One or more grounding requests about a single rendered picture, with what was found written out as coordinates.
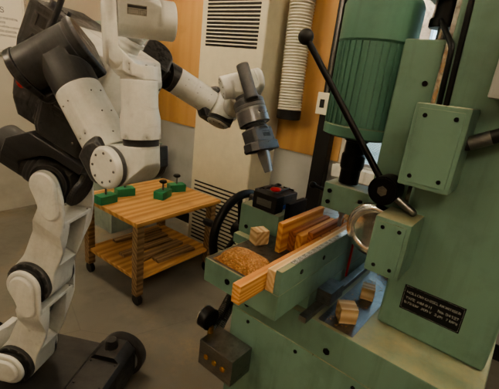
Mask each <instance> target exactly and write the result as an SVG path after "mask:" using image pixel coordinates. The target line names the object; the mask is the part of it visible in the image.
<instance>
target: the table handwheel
mask: <svg viewBox="0 0 499 389"><path fill-rule="evenodd" d="M250 194H254V190H251V189H247V190H242V191H239V192H237V193H235V194H234V195H233V196H232V197H230V198H229V199H228V200H227V201H226V202H225V203H224V205H223V206H222V207H221V208H220V209H219V212H218V213H217V215H216V217H215V219H214V222H213V223H212V227H211V230H210V234H209V254H210V255H213V254H215V253H217V252H218V246H217V245H218V237H219V231H220V229H221V226H222V223H223V221H224V219H225V217H226V216H227V214H228V213H229V211H230V210H231V208H232V207H233V206H234V205H235V204H236V203H237V204H238V221H235V222H234V223H233V224H232V226H231V228H230V234H231V236H232V238H231V239H230V241H229V243H228V244H227V246H226V247H225V248H224V249H227V248H229V247H231V246H233V244H234V243H235V242H234V241H233V235H234V232H237V231H239V220H240V212H241V205H242V203H243V199H244V198H249V197H250ZM224 249H223V250H224Z"/></svg>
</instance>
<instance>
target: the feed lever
mask: <svg viewBox="0 0 499 389"><path fill-rule="evenodd" d="M313 39H314V33H313V32H312V30H311V29H308V28H305V29H302V30H301V31H300V32H299V34H298V40H299V42H300V43H301V44H302V45H306V46H307V47H308V49H309V50H310V52H311V55H312V56H313V58H314V61H315V62H316V64H317V66H318V68H319V70H320V71H321V74H322V76H323V77H324V79H325V81H326V83H327V85H328V87H329V89H330V91H331V93H332V95H333V96H334V98H335V100H336V102H337V104H338V106H339V108H340V110H341V112H342V113H343V115H344V117H345V119H346V121H347V123H348V126H349V127H350V128H351V131H352V133H353V134H354V136H355V139H356V140H357V142H358V144H359V146H360V148H361V149H362V152H363V154H364V155H365V158H366V160H367V161H368V163H369V165H370V167H371V169H372V171H373V173H374V175H375V176H376V178H374V179H373V180H372V181H371V182H370V184H369V186H368V195H369V197H370V199H372V200H373V201H374V202H375V203H376V204H378V205H389V204H391V203H393V202H395V203H396V204H397V205H398V206H399V207H400V208H402V209H403V210H404V211H405V212H406V213H407V214H409V215H410V216H412V217H414V216H416V215H417V211H416V209H414V208H413V207H412V206H411V205H410V204H409V203H408V202H406V201H405V200H404V199H403V198H402V195H403V193H404V189H405V187H404V184H400V183H398V182H397V180H398V176H397V175H395V174H384V175H382V172H381V171H380V169H379V167H378V165H377V164H376V162H375V159H374V157H373V156H372V153H371V152H370V150H369V149H368V146H367V144H366V142H365V140H364V139H363V137H362V135H361V133H360V131H359V129H358V127H357V125H356V124H355V122H354V120H353V118H352V116H351V114H350V112H349V110H348V108H347V107H346V105H345V102H344V101H343V99H342V97H341V95H340V93H339V92H338V89H337V87H336V86H335V84H334V82H333V80H332V78H331V76H330V74H329V72H328V70H327V68H326V67H325V65H324V63H323V61H322V59H321V57H320V55H319V54H318V52H317V50H316V48H315V46H314V44H313V42H312V41H313Z"/></svg>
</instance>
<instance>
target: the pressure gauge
mask: <svg viewBox="0 0 499 389"><path fill-rule="evenodd" d="M218 318H219V311H218V310H216V309H215V308H213V307H212V306H210V305H206V306H204V307H202V308H201V310H200V311H199V313H198V315H197V317H196V323H197V325H198V326H200V327H201V328H203V329H204V330H208V333H207V334H212V333H213V329H214V326H215V324H216V322H217V320H218Z"/></svg>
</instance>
